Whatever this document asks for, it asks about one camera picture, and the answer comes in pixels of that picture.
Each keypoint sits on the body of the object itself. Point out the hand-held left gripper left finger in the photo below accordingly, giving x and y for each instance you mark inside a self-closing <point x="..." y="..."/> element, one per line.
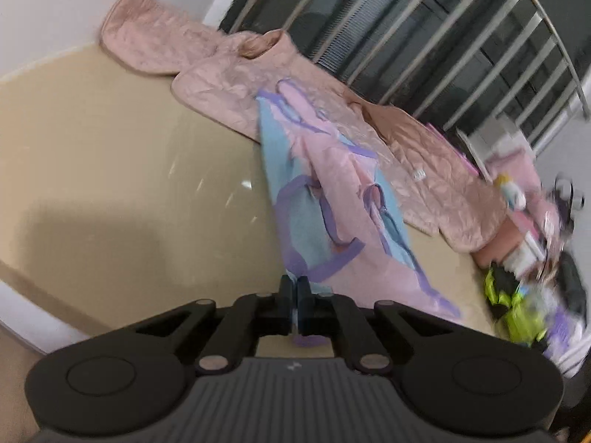
<point x="287" y="304"/>

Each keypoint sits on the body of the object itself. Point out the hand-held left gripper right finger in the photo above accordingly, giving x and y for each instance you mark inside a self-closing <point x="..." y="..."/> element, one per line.
<point x="304" y="307"/>

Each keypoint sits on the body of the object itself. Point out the pink and blue garment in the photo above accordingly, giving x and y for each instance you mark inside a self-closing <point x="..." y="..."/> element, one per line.
<point x="323" y="184"/>

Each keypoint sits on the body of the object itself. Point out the neon yellow black cloth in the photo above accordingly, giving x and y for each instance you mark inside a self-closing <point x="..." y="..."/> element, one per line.
<point x="512" y="304"/>

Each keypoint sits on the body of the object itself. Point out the yellow plush toy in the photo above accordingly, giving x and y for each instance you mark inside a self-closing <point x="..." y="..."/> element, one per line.
<point x="510" y="191"/>

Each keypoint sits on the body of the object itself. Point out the pink quilted jacket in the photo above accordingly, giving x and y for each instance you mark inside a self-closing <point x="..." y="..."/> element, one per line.
<point x="221" y="74"/>

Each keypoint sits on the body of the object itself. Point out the pink cushion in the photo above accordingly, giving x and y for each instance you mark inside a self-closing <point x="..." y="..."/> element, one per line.
<point x="519" y="166"/>

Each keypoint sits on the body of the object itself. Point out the stack of white boxes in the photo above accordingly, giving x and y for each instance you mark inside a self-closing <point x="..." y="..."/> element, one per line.
<point x="498" y="136"/>

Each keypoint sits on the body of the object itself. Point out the purple white cloth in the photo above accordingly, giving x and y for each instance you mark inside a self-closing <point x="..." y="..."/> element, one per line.
<point x="563" y="341"/>

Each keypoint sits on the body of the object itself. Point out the dark cloth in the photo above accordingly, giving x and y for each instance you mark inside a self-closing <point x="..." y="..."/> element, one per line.
<point x="572" y="279"/>

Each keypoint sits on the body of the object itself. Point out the dark window blinds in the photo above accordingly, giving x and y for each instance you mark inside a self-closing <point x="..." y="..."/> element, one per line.
<point x="383" y="37"/>

